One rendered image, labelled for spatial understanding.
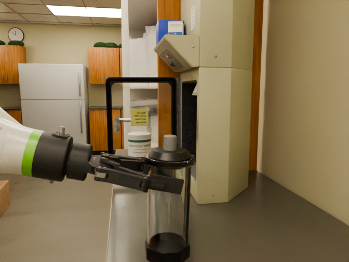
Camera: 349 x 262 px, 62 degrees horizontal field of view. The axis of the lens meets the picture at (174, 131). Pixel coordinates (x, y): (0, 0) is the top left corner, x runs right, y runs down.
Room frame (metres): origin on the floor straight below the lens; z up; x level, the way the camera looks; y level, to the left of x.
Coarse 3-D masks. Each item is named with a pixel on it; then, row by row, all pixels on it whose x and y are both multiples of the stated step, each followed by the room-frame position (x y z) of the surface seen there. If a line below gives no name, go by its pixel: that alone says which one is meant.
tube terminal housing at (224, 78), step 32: (192, 0) 1.07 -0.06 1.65; (224, 0) 0.98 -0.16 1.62; (192, 32) 1.07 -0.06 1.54; (224, 32) 0.98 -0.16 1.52; (224, 64) 0.98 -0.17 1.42; (224, 96) 0.98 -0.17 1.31; (224, 128) 0.98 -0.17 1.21; (224, 160) 0.99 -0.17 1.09; (192, 192) 1.05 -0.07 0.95; (224, 192) 0.99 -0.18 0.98
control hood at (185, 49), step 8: (160, 40) 1.04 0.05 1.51; (168, 40) 0.95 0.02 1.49; (176, 40) 0.95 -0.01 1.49; (184, 40) 0.96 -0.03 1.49; (192, 40) 0.96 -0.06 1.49; (160, 48) 1.12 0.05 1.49; (168, 48) 1.02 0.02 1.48; (176, 48) 0.96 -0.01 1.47; (184, 48) 0.96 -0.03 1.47; (192, 48) 0.96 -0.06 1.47; (176, 56) 1.02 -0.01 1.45; (184, 56) 0.96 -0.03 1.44; (192, 56) 0.96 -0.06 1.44; (168, 64) 1.25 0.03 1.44; (184, 64) 1.02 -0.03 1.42; (192, 64) 0.96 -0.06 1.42
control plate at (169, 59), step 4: (164, 52) 1.12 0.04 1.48; (168, 52) 1.06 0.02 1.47; (160, 56) 1.24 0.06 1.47; (164, 56) 1.18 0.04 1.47; (168, 56) 1.12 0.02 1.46; (172, 56) 1.06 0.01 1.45; (168, 60) 1.18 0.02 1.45; (172, 60) 1.12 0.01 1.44; (176, 60) 1.07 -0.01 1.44; (172, 64) 1.18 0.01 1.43; (176, 64) 1.12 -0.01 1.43; (180, 64) 1.07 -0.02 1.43; (172, 68) 1.23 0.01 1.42; (176, 68) 1.18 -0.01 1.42
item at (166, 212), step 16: (160, 160) 0.57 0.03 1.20; (192, 160) 0.58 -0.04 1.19; (176, 176) 0.56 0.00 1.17; (160, 192) 0.57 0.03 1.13; (160, 208) 0.56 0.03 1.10; (176, 208) 0.57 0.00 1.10; (160, 224) 0.56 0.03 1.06; (176, 224) 0.57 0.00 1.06; (160, 240) 0.56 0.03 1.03; (176, 240) 0.57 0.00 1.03
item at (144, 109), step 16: (112, 96) 1.26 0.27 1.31; (128, 96) 1.26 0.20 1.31; (144, 96) 1.26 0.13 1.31; (160, 96) 1.27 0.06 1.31; (112, 112) 1.26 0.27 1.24; (128, 112) 1.26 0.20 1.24; (144, 112) 1.26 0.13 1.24; (160, 112) 1.27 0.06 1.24; (128, 128) 1.26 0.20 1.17; (144, 128) 1.26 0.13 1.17; (160, 128) 1.27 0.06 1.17; (128, 144) 1.26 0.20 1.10; (144, 144) 1.26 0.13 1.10; (160, 144) 1.27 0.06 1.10
